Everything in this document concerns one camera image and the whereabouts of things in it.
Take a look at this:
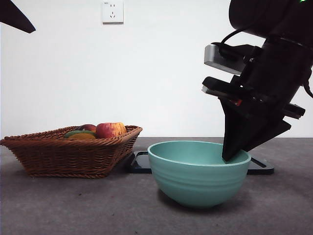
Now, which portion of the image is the mint green bowl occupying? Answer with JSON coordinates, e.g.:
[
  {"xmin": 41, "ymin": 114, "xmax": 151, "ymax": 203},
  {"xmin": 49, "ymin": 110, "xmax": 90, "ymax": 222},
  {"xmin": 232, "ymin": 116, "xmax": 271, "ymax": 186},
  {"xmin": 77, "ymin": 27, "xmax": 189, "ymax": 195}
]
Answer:
[{"xmin": 147, "ymin": 141, "xmax": 252, "ymax": 209}]

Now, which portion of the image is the yellow brown kiwi fruit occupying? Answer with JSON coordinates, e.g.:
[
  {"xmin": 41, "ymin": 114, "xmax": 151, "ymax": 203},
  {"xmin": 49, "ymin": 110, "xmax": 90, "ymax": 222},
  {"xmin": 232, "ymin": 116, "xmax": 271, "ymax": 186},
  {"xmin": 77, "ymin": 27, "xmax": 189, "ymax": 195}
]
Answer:
[{"xmin": 67, "ymin": 133, "xmax": 96, "ymax": 141}]

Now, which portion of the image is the dark green rectangular tray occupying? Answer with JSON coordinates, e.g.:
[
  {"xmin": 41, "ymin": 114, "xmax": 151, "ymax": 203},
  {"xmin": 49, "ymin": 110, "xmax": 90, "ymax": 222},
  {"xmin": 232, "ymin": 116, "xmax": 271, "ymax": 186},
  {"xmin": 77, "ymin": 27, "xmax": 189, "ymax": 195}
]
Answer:
[{"xmin": 126, "ymin": 151, "xmax": 274, "ymax": 175}]

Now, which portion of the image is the green mango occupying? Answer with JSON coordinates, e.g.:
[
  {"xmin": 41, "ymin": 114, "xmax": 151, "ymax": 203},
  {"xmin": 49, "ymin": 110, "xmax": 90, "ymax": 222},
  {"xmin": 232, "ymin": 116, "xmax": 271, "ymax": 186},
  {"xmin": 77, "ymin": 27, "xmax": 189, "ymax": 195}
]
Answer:
[{"xmin": 64, "ymin": 130, "xmax": 97, "ymax": 138}]

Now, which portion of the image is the red yellow apple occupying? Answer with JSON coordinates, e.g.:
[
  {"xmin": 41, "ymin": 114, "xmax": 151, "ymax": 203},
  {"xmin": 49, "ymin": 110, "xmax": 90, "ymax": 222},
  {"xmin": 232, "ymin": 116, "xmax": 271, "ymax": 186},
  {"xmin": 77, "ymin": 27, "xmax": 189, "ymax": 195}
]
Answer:
[{"xmin": 95, "ymin": 122, "xmax": 127, "ymax": 139}]

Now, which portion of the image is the dark red apple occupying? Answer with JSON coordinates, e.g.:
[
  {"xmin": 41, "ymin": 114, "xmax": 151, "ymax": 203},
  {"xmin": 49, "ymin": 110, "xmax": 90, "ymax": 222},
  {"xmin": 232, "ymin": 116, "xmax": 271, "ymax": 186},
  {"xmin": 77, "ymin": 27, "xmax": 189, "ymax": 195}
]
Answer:
[{"xmin": 77, "ymin": 124, "xmax": 97, "ymax": 133}]

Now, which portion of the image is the brown wicker basket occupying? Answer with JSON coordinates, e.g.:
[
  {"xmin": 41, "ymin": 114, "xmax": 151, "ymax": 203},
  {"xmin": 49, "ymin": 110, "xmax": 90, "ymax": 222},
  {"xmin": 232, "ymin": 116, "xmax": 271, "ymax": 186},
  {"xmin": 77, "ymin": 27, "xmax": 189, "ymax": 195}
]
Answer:
[{"xmin": 0, "ymin": 125, "xmax": 143, "ymax": 179}]

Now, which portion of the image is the black cable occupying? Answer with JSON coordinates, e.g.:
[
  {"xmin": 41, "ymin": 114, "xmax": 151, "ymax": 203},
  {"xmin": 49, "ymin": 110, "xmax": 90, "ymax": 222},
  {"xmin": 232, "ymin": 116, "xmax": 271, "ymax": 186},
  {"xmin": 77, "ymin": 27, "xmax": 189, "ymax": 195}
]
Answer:
[
  {"xmin": 218, "ymin": 27, "xmax": 250, "ymax": 59},
  {"xmin": 302, "ymin": 70, "xmax": 313, "ymax": 99}
]

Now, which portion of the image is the pale grey camera box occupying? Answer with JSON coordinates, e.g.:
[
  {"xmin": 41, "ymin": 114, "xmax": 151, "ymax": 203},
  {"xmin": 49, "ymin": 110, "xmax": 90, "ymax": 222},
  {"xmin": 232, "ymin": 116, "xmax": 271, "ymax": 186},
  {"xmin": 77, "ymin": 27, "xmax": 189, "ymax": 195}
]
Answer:
[{"xmin": 203, "ymin": 43, "xmax": 247, "ymax": 75}]

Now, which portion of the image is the white wall socket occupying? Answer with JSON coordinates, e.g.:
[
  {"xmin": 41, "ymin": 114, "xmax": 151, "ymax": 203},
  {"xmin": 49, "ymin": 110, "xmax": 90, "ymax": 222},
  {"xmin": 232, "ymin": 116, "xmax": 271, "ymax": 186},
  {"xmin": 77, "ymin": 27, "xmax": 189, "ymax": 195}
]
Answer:
[{"xmin": 102, "ymin": 1, "xmax": 124, "ymax": 25}]

